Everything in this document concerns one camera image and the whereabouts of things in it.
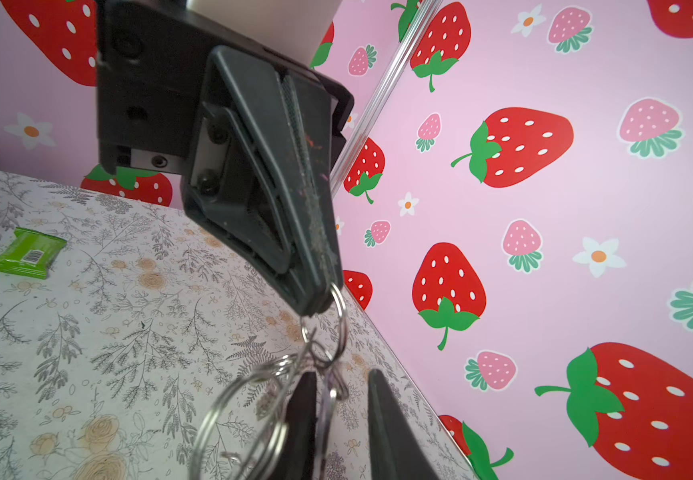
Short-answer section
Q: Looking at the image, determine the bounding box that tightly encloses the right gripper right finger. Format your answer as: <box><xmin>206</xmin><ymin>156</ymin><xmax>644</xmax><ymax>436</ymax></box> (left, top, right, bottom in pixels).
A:
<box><xmin>368</xmin><ymin>369</ymin><xmax>438</xmax><ymax>480</ymax></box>

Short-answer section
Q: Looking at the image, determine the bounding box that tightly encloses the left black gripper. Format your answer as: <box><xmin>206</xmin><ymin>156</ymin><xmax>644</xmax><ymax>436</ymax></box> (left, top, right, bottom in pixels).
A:
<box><xmin>96</xmin><ymin>1</ymin><xmax>355</xmax><ymax>316</ymax></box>

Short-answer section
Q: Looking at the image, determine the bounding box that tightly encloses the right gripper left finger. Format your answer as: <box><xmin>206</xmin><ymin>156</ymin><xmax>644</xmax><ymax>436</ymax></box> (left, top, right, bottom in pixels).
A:
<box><xmin>268</xmin><ymin>371</ymin><xmax>318</xmax><ymax>480</ymax></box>

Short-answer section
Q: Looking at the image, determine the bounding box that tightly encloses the green snack packet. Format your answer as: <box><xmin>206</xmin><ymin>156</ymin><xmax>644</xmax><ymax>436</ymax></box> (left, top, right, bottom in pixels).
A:
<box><xmin>0</xmin><ymin>227</ymin><xmax>66</xmax><ymax>280</ymax></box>

